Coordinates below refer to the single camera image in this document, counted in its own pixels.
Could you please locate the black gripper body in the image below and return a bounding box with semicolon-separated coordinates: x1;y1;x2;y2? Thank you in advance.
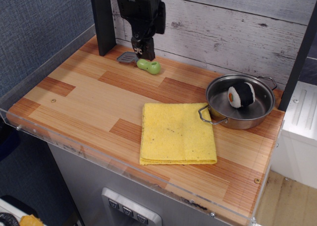
117;0;166;41

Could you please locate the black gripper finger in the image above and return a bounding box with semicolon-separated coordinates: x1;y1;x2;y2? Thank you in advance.
131;37;145;58
143;37;155;61

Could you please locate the grey spatula with green handle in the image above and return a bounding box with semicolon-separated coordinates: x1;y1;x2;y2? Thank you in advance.
116;52;161;75

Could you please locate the yellow folded cloth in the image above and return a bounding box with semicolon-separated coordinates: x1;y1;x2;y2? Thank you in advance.
139;103;217;165

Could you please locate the plush sushi roll toy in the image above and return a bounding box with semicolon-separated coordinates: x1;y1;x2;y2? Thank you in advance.
227;82;255;109

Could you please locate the stainless steel pan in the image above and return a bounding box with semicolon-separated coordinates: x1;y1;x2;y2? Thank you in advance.
198;74;277;129

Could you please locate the silver toy fridge front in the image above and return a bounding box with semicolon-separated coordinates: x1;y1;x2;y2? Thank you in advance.
49;145;250;226

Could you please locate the white toy appliance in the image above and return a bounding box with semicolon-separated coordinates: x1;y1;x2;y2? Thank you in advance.
271;81;317;188

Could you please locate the yellow object at corner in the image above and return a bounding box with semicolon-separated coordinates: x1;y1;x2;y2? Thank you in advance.
19;215;44;226

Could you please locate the dark grey vertical post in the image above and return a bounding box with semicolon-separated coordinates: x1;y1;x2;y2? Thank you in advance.
91;0;116;56

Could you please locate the dark right vertical post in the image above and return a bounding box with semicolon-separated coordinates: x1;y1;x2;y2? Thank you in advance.
279;11;317;112

